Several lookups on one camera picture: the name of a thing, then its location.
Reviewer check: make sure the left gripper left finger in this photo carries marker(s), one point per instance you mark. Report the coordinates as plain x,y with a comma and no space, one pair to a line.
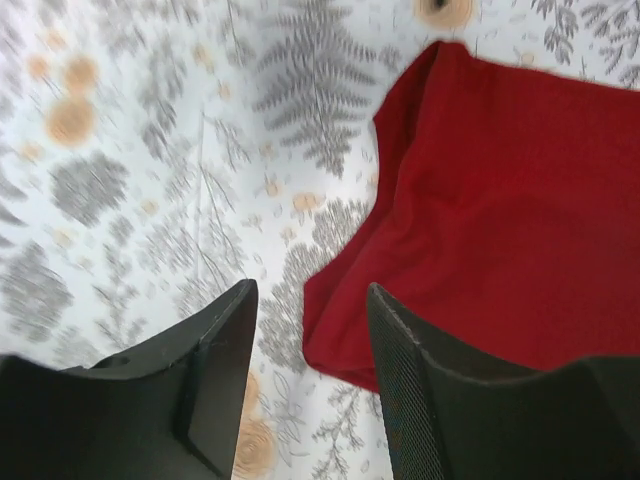
167,408

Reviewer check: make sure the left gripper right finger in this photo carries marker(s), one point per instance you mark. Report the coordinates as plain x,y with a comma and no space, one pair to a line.
451,411

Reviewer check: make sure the red garment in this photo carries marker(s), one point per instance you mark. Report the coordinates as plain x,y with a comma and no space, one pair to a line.
507,214

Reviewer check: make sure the floral table mat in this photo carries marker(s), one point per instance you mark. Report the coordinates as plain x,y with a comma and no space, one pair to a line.
155,152

